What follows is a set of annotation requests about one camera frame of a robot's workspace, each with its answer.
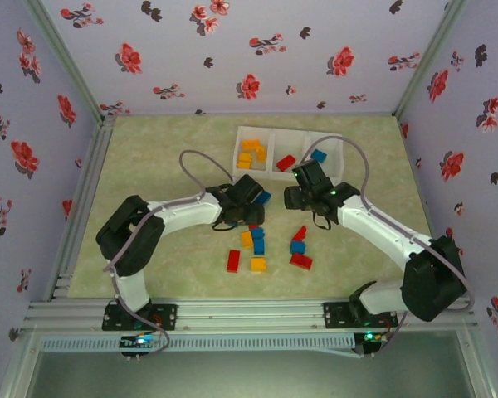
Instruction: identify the long red lego brick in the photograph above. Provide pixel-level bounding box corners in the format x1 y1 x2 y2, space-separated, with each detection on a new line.
226 249 242 274

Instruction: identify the grey metal panel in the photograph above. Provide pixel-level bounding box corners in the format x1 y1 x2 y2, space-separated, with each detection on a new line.
24 352 478 398

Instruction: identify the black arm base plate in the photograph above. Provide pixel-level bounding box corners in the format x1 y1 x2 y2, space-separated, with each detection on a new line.
322 301 399 329
101 302 179 332

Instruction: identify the slotted grey cable duct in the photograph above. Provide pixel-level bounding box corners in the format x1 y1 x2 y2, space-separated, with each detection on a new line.
39 334 357 354

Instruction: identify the aluminium corner post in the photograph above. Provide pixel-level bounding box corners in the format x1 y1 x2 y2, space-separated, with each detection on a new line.
392 0 470 121
20 0 109 124

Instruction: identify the aluminium lower frame bar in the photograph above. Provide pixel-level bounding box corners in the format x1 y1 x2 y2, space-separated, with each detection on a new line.
458 327 498 398
0 327 41 398

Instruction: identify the aluminium mounting rail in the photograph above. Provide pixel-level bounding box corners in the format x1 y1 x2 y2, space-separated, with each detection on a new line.
24 296 481 332

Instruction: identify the small electronics board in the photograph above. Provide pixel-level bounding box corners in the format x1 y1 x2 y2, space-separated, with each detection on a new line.
119 332 161 361
354 330 390 360

